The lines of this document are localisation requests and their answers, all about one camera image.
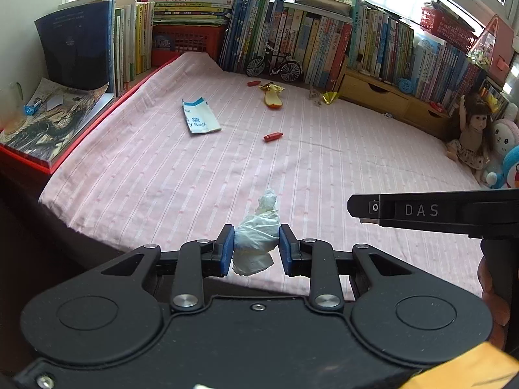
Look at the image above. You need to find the person's right hand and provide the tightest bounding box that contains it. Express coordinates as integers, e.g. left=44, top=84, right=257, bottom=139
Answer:
left=478, top=257, right=510, bottom=349

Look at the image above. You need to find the dark blue leaning book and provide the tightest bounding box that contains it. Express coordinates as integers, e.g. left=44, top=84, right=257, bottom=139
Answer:
left=35, top=1, right=115, bottom=93

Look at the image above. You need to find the row of books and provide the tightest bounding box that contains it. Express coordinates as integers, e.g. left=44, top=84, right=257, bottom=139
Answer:
left=57, top=0, right=155, bottom=97
left=347, top=0, right=479, bottom=114
left=219, top=0, right=353, bottom=90

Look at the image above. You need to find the black miniature bicycle model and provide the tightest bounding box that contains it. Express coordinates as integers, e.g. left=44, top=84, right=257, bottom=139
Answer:
left=246, top=44, right=303, bottom=83

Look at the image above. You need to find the wooden drawer shelf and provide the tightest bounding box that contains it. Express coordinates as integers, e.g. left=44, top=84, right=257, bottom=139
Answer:
left=334, top=66, right=450, bottom=140

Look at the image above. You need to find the small patterned paper scrap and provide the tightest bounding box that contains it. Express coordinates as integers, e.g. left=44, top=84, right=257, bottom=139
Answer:
left=309, top=86, right=322, bottom=106

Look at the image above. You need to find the white tissue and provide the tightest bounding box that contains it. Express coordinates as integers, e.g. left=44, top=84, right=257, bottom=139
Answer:
left=232, top=189, right=281, bottom=277

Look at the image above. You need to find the blue round clock toy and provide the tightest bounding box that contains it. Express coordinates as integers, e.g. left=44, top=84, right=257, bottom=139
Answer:
left=397, top=77, right=414, bottom=95

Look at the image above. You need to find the orange gold wrapper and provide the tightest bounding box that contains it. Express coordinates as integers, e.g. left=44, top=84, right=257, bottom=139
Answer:
left=259, top=83, right=284, bottom=110

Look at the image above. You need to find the yellow gold foil scrap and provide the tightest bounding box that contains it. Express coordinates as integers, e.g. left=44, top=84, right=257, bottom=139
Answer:
left=322, top=91, right=339, bottom=104

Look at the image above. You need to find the red basket on shelf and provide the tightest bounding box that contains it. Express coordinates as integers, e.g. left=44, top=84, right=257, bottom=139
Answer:
left=420, top=4, right=477, bottom=53

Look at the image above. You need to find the pink striped tablecloth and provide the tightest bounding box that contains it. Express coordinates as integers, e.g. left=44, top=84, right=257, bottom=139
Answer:
left=40, top=53, right=481, bottom=293

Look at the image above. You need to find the blue cat plush toy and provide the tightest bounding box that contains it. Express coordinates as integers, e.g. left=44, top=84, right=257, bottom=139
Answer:
left=486, top=146, right=519, bottom=189

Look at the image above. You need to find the red storage box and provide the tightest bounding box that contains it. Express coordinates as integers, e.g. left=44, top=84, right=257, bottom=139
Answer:
left=1, top=53, right=179, bottom=180

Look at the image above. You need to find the magazine on red box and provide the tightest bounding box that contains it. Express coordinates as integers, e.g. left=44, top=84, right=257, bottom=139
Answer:
left=1, top=78, right=115, bottom=167

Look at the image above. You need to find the brown haired doll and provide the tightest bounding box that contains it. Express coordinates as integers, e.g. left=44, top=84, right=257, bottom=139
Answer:
left=446, top=93, right=493, bottom=182

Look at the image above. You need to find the red plastic basket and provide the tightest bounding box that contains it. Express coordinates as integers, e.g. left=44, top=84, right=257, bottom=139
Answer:
left=151, top=24, right=227, bottom=68

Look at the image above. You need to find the centre row of books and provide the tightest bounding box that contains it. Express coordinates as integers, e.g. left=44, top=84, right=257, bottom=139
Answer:
left=219, top=0, right=353, bottom=90

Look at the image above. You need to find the stack of flat books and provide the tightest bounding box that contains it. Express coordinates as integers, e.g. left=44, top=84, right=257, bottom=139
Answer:
left=142, top=0, right=234, bottom=26

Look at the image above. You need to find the left row of books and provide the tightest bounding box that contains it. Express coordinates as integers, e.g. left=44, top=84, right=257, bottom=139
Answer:
left=57, top=0, right=155, bottom=97

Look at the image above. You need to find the white blue paper bag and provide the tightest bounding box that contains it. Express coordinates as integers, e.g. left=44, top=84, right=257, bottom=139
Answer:
left=182, top=98, right=222, bottom=135

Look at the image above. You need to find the white rabbit plush toy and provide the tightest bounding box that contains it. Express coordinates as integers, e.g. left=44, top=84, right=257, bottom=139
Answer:
left=492, top=103, right=519, bottom=162

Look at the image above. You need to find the right row of books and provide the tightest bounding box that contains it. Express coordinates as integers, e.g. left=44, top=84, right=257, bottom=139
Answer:
left=347, top=0, right=479, bottom=114

